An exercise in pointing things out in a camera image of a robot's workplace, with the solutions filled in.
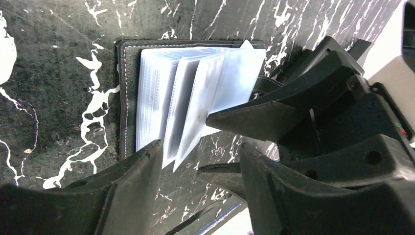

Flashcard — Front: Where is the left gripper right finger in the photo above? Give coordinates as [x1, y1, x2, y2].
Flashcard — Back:
[197, 134, 415, 235]

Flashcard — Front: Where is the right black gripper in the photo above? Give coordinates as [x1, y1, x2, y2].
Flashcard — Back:
[276, 36, 415, 166]

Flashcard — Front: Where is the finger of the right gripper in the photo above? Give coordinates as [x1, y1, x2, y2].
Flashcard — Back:
[206, 51, 355, 142]

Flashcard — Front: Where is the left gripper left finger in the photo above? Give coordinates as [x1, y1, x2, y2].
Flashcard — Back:
[0, 140, 163, 235]

